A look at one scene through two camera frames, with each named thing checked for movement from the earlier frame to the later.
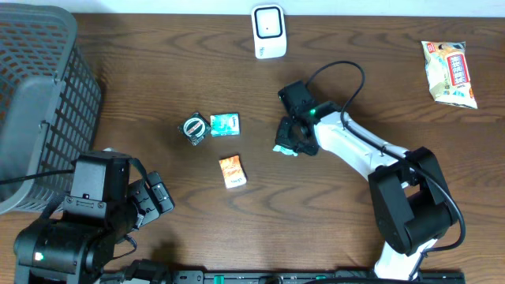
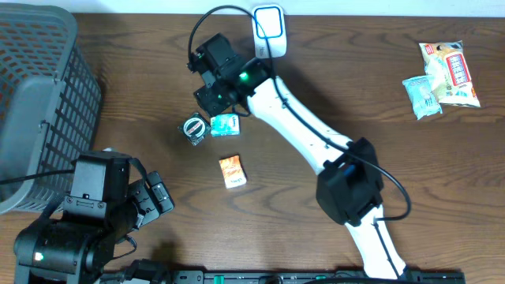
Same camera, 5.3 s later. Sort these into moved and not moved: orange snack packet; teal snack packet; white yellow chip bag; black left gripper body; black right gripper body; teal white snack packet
Moved: teal white snack packet; black right gripper body
Not moved: black left gripper body; white yellow chip bag; orange snack packet; teal snack packet
